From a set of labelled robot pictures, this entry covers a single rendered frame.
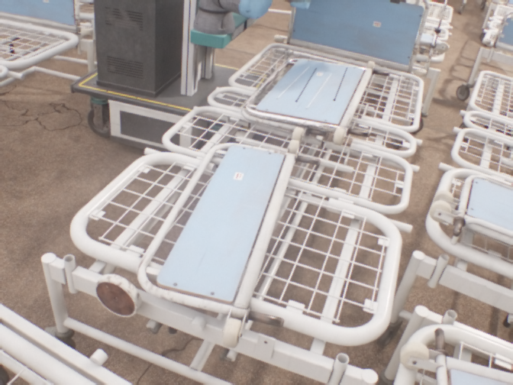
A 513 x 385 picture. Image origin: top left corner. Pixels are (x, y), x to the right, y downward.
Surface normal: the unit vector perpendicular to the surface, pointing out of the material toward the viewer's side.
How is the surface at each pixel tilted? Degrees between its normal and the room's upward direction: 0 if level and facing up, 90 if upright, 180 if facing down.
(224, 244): 1
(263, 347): 90
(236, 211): 1
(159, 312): 90
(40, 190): 0
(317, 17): 90
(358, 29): 90
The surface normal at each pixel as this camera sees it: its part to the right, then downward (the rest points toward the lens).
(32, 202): 0.11, -0.81
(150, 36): -0.27, 0.53
